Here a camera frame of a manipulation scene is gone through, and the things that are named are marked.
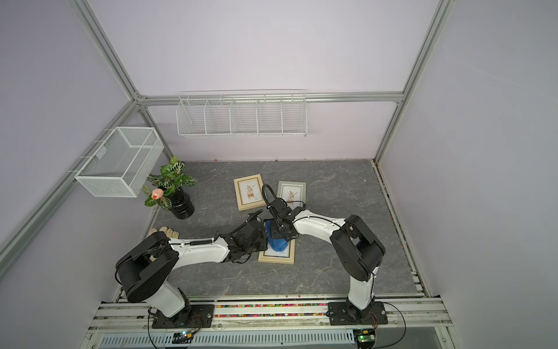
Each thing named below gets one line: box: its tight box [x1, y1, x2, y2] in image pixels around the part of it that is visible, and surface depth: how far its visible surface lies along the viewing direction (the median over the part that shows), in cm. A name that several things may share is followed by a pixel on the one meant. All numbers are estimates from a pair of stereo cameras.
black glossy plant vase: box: [166, 187, 195, 220], surface depth 96 cm
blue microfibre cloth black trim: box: [265, 220, 289, 253], surface depth 85 cm
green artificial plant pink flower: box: [143, 156, 198, 210], surface depth 82 cm
